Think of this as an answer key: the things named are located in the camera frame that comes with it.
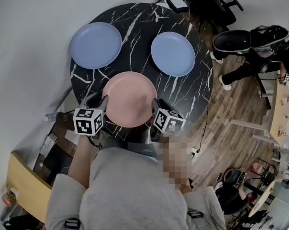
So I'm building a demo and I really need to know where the person's grey shirt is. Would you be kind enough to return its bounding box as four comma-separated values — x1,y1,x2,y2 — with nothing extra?
45,141,228,230

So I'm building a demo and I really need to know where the yellow wooden counter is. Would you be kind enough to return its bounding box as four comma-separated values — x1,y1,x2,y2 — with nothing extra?
7,151,53,225

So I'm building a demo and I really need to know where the blue big plate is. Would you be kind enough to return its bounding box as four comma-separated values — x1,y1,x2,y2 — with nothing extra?
150,31,196,78
70,22,122,69

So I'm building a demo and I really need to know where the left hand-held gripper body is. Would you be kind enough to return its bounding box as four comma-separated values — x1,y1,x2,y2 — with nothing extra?
73,102,104,137

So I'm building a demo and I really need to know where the pink big plate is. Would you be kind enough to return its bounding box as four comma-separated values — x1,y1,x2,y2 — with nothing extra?
101,71,158,128

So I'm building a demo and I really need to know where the black shell chair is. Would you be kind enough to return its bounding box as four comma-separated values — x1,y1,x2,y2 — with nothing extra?
212,29,252,55

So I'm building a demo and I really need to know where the person's right forearm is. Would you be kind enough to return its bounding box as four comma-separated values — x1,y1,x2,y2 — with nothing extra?
156,130,195,195

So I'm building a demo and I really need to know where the round wooden table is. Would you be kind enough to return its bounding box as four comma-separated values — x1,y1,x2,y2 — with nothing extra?
248,180,277,218

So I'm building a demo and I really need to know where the light wooden table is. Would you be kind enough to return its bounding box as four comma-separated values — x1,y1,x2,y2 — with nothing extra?
230,73,289,146

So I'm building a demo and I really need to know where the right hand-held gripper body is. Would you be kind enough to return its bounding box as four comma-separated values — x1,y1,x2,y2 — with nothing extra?
150,105,187,140

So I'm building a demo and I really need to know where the black strap buckle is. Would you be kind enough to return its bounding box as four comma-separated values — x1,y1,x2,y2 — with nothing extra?
187,209,204,219
64,218,82,230

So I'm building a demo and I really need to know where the black office chair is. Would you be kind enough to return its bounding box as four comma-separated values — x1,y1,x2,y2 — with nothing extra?
187,0,245,28

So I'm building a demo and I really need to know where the person's left forearm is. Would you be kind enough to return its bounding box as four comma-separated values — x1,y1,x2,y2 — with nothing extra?
67,130,103,185

